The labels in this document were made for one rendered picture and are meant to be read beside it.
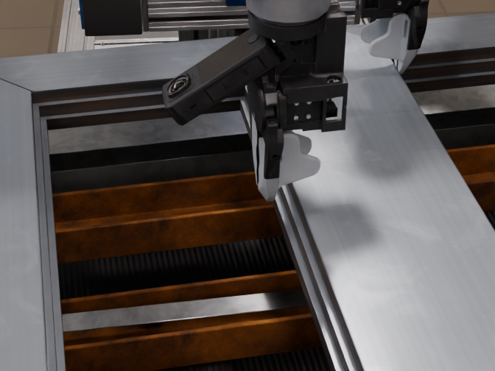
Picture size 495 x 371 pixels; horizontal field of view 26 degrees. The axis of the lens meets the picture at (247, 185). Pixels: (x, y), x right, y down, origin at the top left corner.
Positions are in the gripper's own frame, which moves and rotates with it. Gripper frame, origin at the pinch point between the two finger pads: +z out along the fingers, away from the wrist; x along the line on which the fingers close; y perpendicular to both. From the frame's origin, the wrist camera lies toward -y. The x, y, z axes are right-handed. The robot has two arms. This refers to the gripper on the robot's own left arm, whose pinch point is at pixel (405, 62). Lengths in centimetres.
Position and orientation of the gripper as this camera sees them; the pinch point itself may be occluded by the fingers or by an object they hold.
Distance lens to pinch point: 134.4
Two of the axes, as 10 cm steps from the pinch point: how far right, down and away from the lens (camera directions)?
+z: 0.1, 8.0, 5.9
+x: 1.9, 5.8, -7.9
